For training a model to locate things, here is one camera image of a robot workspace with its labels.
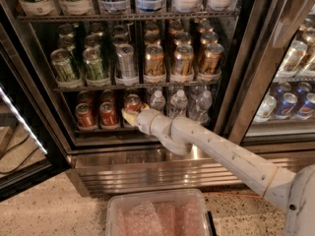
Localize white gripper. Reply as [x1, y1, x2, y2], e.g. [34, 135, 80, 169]
[121, 103, 172, 138]

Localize red coke can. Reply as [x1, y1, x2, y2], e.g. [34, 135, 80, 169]
[124, 94, 142, 112]
[77, 90, 95, 106]
[75, 103, 96, 131]
[100, 89, 116, 103]
[99, 102, 119, 129]

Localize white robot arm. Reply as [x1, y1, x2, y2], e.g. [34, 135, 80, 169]
[121, 107, 315, 236]

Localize gold can front left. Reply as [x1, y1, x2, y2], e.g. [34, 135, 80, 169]
[144, 44, 166, 83]

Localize gold can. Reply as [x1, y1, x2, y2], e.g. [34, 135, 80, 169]
[170, 44, 194, 83]
[144, 44, 166, 83]
[197, 43, 223, 82]

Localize silver can front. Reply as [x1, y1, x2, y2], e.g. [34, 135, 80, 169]
[115, 44, 139, 86]

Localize green can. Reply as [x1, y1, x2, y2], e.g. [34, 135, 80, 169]
[50, 48, 83, 89]
[83, 47, 110, 87]

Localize gold can front middle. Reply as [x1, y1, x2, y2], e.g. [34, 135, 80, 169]
[170, 44, 194, 83]

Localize gold can front right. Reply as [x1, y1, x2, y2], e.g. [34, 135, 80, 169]
[197, 43, 223, 82]

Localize green can front left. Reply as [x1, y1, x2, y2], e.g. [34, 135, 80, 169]
[50, 48, 83, 89]

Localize stainless steel fridge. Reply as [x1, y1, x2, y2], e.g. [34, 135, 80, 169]
[0, 0, 314, 197]

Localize open fridge door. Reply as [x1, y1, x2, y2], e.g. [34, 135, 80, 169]
[0, 7, 70, 202]

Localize closed glass fridge door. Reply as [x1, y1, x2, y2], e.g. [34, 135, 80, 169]
[214, 0, 315, 153]

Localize white can bottom shelf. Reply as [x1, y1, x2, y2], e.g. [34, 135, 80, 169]
[254, 95, 277, 123]

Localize blue pepsi can left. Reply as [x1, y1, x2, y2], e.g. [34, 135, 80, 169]
[275, 92, 297, 119]

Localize blue pepsi can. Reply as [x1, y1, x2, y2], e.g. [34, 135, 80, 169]
[275, 92, 297, 119]
[293, 92, 315, 120]

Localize blue pepsi can right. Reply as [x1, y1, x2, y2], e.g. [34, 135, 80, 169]
[293, 92, 315, 120]

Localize water bottle left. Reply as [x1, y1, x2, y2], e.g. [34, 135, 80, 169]
[150, 89, 166, 112]

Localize water bottle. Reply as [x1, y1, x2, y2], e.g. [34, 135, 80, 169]
[168, 89, 188, 119]
[189, 90, 213, 125]
[150, 89, 166, 112]

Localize water bottle middle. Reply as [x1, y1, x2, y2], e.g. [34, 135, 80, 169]
[168, 89, 188, 119]

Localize water bottle right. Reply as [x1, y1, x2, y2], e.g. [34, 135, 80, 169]
[189, 90, 213, 125]

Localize clear plastic bin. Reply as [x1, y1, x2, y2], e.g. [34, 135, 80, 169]
[105, 189, 213, 236]

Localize orange cable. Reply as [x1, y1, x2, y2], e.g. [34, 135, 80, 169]
[203, 191, 264, 201]

